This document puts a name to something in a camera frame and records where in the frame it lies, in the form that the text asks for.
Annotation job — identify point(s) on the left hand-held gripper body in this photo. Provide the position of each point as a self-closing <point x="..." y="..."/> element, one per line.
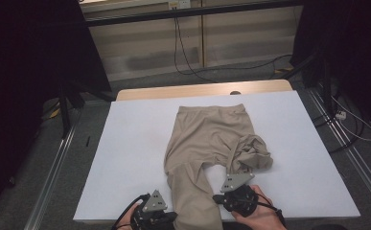
<point x="154" y="204"/>

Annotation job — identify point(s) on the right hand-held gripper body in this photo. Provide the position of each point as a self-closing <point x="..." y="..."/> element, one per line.
<point x="237" y="182"/>

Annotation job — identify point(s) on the beige pants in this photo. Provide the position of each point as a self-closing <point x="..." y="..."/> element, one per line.
<point x="205" y="137"/>

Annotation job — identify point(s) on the person's left hand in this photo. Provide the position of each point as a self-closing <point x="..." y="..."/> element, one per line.
<point x="127" y="220"/>

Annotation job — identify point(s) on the person's right hand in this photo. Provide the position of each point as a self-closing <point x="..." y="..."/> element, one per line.
<point x="264" y="218"/>

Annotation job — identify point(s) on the white table mat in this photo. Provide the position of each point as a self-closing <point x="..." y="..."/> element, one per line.
<point x="132" y="143"/>

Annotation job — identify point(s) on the small black floor object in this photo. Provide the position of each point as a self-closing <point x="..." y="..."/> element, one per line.
<point x="87" y="141"/>

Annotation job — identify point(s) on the wooden table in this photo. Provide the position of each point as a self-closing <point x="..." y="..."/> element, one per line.
<point x="173" y="91"/>

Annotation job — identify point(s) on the yellow floor tape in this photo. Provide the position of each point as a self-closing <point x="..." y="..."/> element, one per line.
<point x="284" y="69"/>
<point x="55" y="112"/>

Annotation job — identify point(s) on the white power strip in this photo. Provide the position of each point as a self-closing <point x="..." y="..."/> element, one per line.
<point x="341" y="115"/>

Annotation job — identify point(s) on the black metal stand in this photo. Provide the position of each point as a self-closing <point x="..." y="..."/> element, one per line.
<point x="326" y="83"/>
<point x="65" y="118"/>

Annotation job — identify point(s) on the black horizontal bar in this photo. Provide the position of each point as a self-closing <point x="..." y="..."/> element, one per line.
<point x="189" y="12"/>

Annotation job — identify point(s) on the black curtain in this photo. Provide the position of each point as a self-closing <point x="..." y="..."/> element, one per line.
<point x="359" y="48"/>
<point x="20" y="64"/>

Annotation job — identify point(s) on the aluminium floor rail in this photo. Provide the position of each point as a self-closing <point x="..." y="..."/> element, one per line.
<point x="50" y="182"/>
<point x="359" y="163"/>

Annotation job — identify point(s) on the white wall socket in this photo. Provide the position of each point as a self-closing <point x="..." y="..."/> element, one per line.
<point x="179" y="4"/>

